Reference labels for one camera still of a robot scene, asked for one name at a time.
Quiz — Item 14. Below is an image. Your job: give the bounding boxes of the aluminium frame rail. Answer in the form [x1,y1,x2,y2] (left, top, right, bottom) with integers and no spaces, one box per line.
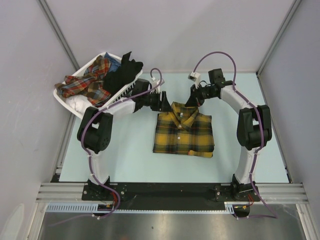
[36,182,309,204]

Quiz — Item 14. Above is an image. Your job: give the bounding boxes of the red plaid shirt in basket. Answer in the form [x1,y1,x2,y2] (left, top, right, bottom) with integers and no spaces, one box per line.
[55,55,112,107]

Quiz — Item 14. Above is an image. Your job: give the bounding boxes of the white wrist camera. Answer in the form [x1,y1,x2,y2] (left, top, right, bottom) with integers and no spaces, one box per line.
[188,72,201,87]
[150,77,161,88]

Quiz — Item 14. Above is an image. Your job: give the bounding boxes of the black shirt in basket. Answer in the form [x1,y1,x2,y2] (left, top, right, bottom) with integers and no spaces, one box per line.
[102,51,144,95]

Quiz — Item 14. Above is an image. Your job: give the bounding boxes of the white shirt in basket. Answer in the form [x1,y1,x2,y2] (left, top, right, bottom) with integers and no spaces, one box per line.
[65,95,93,115]

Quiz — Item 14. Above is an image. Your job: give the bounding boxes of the corner aluminium post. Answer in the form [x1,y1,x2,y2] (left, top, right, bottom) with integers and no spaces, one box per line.
[36,0,80,71]
[255,0,303,78]

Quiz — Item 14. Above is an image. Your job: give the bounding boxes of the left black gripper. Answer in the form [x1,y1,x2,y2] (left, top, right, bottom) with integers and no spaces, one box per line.
[141,90,173,112]

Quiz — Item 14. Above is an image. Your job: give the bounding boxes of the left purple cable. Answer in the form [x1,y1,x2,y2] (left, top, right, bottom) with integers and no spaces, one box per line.
[51,67,166,221]

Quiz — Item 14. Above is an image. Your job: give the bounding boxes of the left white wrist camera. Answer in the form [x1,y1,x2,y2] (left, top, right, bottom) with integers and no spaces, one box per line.
[150,77,161,88]

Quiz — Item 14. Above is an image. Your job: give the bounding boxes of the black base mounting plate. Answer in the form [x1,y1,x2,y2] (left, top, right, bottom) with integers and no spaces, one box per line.
[81,181,260,211]

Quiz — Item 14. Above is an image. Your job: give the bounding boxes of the left corner aluminium post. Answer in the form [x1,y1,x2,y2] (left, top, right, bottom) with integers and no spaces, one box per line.
[36,0,80,71]

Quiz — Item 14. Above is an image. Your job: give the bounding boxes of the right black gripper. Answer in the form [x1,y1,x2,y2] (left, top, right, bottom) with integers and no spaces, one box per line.
[185,83,217,108]

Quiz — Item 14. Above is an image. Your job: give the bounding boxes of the right corner aluminium post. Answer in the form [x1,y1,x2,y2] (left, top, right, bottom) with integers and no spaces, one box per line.
[255,0,303,78]

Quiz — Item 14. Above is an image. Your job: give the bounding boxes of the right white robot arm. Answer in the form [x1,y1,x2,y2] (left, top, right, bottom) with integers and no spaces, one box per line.
[185,68,272,202]

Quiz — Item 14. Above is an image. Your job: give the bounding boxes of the blue shirt in basket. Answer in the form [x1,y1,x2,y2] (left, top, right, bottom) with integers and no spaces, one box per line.
[104,52,121,73]

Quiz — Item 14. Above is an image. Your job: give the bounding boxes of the white slotted cable duct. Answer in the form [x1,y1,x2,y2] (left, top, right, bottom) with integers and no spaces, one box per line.
[46,202,235,214]

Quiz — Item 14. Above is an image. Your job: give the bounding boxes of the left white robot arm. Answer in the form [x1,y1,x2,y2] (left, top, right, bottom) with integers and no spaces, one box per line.
[77,77,171,200]

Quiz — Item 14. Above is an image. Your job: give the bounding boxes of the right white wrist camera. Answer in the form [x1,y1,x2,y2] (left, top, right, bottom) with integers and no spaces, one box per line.
[188,72,201,87]

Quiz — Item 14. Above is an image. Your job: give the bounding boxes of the yellow plaid long sleeve shirt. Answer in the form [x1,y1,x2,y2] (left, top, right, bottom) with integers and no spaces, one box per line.
[152,102,215,158]

